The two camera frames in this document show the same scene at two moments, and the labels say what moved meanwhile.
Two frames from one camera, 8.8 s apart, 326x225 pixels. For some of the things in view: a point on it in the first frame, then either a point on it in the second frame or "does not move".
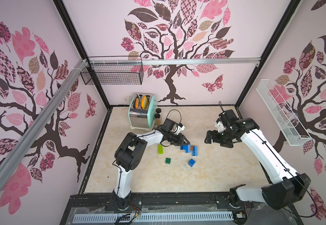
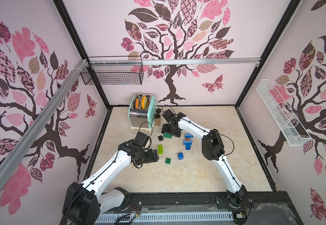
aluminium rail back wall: [203, 60] does not move
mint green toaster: [142, 110] does not move
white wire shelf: [292, 129] does not move
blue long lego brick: [195, 151] -> [188, 135]
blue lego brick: [191, 162] -> [180, 156]
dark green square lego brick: [168, 161] does not move
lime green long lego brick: [160, 149] does not move
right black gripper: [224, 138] -> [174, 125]
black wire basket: [113, 70] does not move
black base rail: [184, 202] does not move
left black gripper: [179, 140] -> [149, 159]
